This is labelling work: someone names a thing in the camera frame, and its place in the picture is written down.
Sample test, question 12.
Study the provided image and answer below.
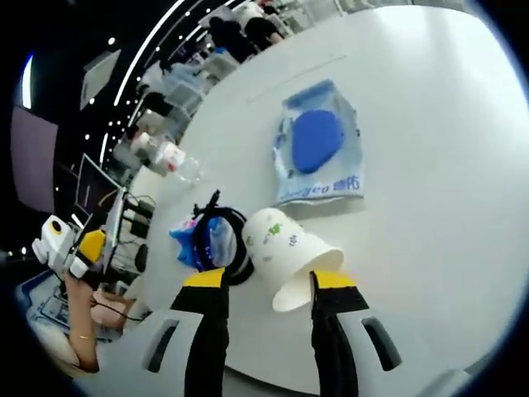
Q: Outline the white table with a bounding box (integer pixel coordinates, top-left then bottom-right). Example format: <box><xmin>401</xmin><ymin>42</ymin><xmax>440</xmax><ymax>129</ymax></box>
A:
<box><xmin>74</xmin><ymin>6</ymin><xmax>527</xmax><ymax>397</ymax></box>

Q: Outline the open laptop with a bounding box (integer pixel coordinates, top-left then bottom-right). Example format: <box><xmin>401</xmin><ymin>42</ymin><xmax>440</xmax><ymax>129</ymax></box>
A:
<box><xmin>76</xmin><ymin>152</ymin><xmax>127</xmax><ymax>258</ymax></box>

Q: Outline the dark rounded object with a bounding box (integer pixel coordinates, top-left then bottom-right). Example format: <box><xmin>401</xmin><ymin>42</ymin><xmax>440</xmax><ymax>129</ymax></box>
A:
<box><xmin>136</xmin><ymin>243</ymin><xmax>150</xmax><ymax>274</ymax></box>

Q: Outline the black frame side desk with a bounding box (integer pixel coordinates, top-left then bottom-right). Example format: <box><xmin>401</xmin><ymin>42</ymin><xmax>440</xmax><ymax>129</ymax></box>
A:
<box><xmin>110</xmin><ymin>185</ymin><xmax>159</xmax><ymax>290</ymax></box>

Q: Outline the white mesh chair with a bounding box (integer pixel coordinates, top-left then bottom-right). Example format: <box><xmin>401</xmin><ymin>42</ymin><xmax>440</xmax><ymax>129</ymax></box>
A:
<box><xmin>164</xmin><ymin>61</ymin><xmax>208</xmax><ymax>117</ymax></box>

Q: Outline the white paper cup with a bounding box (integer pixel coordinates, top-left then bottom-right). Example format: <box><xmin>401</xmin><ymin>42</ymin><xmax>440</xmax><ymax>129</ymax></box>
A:
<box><xmin>241</xmin><ymin>208</ymin><xmax>345</xmax><ymax>313</ymax></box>

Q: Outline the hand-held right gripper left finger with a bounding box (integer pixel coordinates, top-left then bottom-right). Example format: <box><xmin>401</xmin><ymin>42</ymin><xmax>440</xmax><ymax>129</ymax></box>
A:
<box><xmin>142</xmin><ymin>266</ymin><xmax>231</xmax><ymax>397</ymax></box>

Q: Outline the black cable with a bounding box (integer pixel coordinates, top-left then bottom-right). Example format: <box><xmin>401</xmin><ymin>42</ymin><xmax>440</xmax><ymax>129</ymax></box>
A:
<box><xmin>193</xmin><ymin>189</ymin><xmax>258</xmax><ymax>287</ymax></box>

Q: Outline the clear bag with blue pad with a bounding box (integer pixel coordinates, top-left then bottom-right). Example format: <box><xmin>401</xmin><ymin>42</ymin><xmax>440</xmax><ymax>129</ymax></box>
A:
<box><xmin>272</xmin><ymin>79</ymin><xmax>366</xmax><ymax>208</ymax></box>

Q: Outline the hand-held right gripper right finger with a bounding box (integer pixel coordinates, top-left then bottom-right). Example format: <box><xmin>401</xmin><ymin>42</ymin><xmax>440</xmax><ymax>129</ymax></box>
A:
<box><xmin>309</xmin><ymin>270</ymin><xmax>404</xmax><ymax>397</ymax></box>

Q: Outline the blue wipes packet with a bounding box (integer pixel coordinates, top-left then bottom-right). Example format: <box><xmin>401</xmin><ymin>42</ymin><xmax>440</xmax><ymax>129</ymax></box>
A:
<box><xmin>169</xmin><ymin>216</ymin><xmax>241</xmax><ymax>273</ymax></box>

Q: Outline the hanging dark display screen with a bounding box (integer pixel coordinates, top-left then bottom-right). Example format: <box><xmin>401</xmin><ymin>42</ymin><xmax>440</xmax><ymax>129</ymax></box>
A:
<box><xmin>10</xmin><ymin>105</ymin><xmax>60</xmax><ymax>214</ymax></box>

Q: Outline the blue white display board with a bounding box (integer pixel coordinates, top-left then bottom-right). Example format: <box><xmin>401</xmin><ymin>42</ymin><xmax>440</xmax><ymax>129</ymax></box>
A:
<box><xmin>16</xmin><ymin>272</ymin><xmax>72</xmax><ymax>328</ymax></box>

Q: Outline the person's left hand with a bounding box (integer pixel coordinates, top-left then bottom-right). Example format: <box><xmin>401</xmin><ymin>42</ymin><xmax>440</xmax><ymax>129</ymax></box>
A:
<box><xmin>61</xmin><ymin>275</ymin><xmax>100</xmax><ymax>305</ymax></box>

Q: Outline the clear plastic water bottle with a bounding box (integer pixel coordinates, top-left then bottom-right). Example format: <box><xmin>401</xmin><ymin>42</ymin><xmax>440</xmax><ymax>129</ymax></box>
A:
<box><xmin>131</xmin><ymin>132</ymin><xmax>204</xmax><ymax>185</ymax></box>

